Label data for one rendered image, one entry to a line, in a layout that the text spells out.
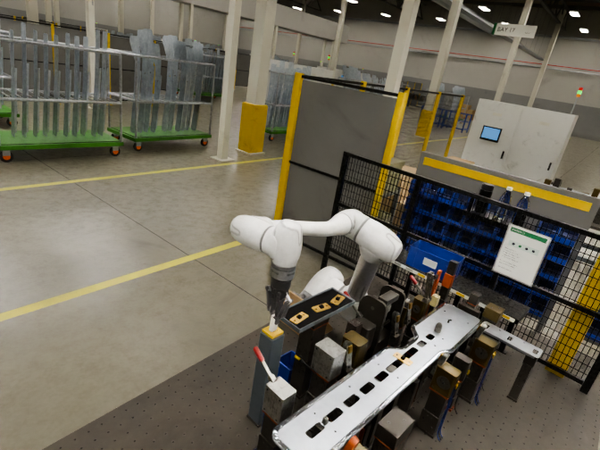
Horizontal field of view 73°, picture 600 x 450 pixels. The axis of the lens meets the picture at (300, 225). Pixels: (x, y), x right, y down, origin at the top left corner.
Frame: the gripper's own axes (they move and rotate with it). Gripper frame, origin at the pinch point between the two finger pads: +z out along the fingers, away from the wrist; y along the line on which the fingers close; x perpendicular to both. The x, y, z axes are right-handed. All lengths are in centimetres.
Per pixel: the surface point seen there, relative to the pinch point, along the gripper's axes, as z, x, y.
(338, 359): 9.9, 15.6, 22.0
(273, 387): 13.0, -11.9, 15.1
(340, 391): 18.8, 11.8, 28.1
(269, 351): 10.0, -3.4, 2.9
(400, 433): 16, 11, 54
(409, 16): -172, 432, -233
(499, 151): 0, 722, -151
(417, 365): 19, 51, 40
